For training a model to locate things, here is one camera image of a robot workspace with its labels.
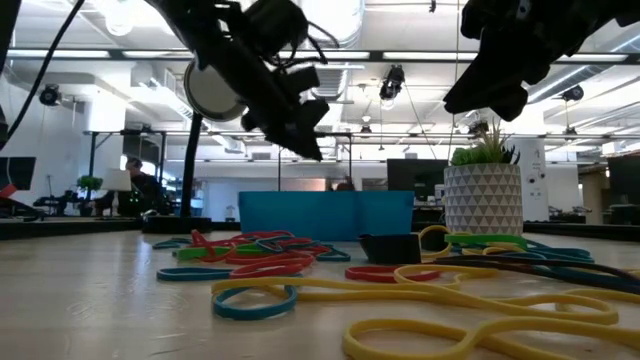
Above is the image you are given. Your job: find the thin black rubber band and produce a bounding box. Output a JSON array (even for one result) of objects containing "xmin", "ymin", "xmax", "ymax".
[{"xmin": 433, "ymin": 253, "xmax": 640, "ymax": 284}]

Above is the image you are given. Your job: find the black ceiling spotlight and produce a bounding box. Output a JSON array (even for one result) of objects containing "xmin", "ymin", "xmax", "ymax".
[
  {"xmin": 560, "ymin": 84, "xmax": 585, "ymax": 103},
  {"xmin": 378, "ymin": 64, "xmax": 406, "ymax": 110},
  {"xmin": 38, "ymin": 83, "xmax": 62, "ymax": 107}
]

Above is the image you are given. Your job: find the thin hanging cord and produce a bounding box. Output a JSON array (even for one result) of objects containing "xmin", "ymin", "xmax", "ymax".
[{"xmin": 451, "ymin": 0, "xmax": 460, "ymax": 161}]

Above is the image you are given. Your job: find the black aluminium table frame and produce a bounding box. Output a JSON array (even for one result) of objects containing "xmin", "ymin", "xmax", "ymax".
[{"xmin": 0, "ymin": 215, "xmax": 640, "ymax": 242}]

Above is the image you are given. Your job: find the green rubber band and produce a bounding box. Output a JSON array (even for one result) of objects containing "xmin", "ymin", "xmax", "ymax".
[
  {"xmin": 444, "ymin": 233, "xmax": 529, "ymax": 247},
  {"xmin": 172, "ymin": 243, "xmax": 281, "ymax": 262}
]

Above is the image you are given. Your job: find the red rubber band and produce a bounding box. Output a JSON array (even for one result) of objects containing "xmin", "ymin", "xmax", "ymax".
[
  {"xmin": 189, "ymin": 229, "xmax": 332, "ymax": 265},
  {"xmin": 344, "ymin": 265, "xmax": 442, "ymax": 284},
  {"xmin": 229, "ymin": 263, "xmax": 316, "ymax": 280},
  {"xmin": 222, "ymin": 251, "xmax": 316, "ymax": 266}
]

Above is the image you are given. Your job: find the large black monitor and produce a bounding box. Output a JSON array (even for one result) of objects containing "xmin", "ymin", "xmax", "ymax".
[{"xmin": 386, "ymin": 158, "xmax": 449, "ymax": 202}]

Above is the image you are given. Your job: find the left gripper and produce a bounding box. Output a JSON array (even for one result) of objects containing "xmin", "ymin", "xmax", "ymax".
[{"xmin": 197, "ymin": 19, "xmax": 331, "ymax": 161}]

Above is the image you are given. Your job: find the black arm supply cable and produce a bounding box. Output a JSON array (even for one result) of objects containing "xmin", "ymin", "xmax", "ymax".
[{"xmin": 0, "ymin": 0, "xmax": 87, "ymax": 151}]

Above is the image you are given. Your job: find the small background potted plant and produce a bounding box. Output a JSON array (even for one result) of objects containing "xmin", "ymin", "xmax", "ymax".
[{"xmin": 76, "ymin": 174, "xmax": 105, "ymax": 217}]

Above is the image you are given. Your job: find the overhead light bar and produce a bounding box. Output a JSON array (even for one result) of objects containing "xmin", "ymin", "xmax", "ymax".
[{"xmin": 0, "ymin": 47, "xmax": 640, "ymax": 65}]

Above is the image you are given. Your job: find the succulent in patterned white pot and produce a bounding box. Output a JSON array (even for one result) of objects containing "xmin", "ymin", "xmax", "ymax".
[{"xmin": 443, "ymin": 118, "xmax": 524, "ymax": 237}]

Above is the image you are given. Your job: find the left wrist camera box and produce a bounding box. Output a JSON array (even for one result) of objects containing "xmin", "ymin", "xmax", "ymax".
[{"xmin": 242, "ymin": 0, "xmax": 310, "ymax": 56}]

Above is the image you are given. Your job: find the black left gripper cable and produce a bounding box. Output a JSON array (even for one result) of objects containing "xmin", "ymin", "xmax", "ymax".
[{"xmin": 272, "ymin": 19, "xmax": 342, "ymax": 69}]

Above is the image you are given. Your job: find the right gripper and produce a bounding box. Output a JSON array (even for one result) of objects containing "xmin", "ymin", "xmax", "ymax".
[{"xmin": 443, "ymin": 0, "xmax": 601, "ymax": 123}]

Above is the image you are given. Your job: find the white table lamp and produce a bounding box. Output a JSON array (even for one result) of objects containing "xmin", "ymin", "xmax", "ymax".
[{"xmin": 102, "ymin": 168, "xmax": 133, "ymax": 193}]

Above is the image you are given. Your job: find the person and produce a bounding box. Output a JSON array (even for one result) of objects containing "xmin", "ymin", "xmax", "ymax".
[{"xmin": 117, "ymin": 157, "xmax": 164, "ymax": 217}]

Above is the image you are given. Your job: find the blue plastic bin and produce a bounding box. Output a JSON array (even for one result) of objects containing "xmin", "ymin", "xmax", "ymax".
[{"xmin": 238, "ymin": 190, "xmax": 415, "ymax": 243}]

